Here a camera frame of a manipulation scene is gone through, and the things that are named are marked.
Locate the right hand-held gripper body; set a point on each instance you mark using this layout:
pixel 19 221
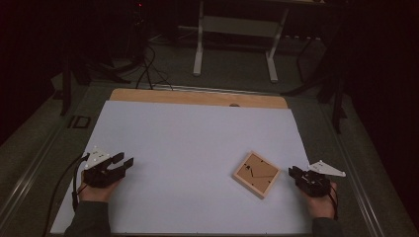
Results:
pixel 313 184

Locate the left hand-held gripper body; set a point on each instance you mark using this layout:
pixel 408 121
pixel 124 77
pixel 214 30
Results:
pixel 99 174

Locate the square wooden picture frame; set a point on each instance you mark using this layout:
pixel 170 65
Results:
pixel 257 174

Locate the person's left hand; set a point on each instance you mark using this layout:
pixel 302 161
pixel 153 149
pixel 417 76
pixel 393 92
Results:
pixel 97 194

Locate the person's right hand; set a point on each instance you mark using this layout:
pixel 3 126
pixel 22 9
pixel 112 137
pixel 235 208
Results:
pixel 321 207

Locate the black floor socket box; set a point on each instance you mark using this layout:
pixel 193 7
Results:
pixel 79 121

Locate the white table mat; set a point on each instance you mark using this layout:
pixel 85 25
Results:
pixel 184 148

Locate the black tripod stand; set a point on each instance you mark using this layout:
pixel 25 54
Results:
pixel 336 95

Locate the metal floor rail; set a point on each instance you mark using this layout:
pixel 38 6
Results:
pixel 29 171
pixel 359 184
pixel 217 89

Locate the white metal table frame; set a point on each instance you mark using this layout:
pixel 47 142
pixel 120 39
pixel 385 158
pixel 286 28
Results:
pixel 237 28

